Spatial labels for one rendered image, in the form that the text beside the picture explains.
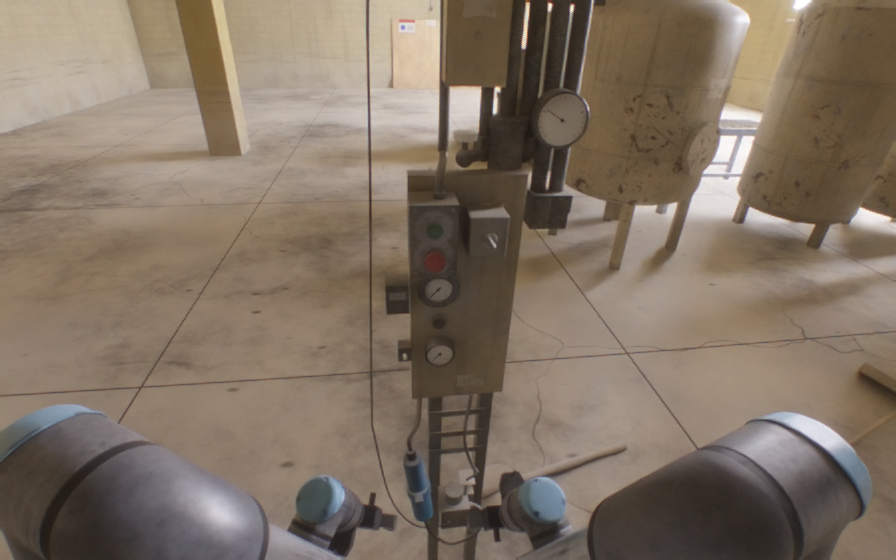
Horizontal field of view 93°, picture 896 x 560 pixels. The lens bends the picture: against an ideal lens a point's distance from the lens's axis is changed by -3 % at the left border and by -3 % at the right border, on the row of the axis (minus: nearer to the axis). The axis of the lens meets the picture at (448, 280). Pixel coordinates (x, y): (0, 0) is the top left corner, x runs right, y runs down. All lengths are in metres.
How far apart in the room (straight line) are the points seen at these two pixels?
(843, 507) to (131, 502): 0.62
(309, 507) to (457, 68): 0.86
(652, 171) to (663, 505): 3.60
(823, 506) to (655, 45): 3.49
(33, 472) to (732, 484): 0.60
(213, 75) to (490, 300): 7.11
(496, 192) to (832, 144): 4.79
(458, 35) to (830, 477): 0.73
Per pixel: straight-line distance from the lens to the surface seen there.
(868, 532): 2.92
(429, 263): 0.80
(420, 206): 0.78
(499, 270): 0.95
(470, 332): 1.03
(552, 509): 1.01
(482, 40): 0.81
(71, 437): 0.54
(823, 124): 5.45
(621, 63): 3.85
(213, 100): 7.88
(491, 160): 0.90
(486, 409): 1.25
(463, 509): 1.43
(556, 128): 0.90
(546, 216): 0.97
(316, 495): 1.01
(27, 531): 0.54
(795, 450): 0.54
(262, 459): 2.52
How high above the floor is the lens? 1.89
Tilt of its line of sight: 30 degrees down
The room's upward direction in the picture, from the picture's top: 2 degrees clockwise
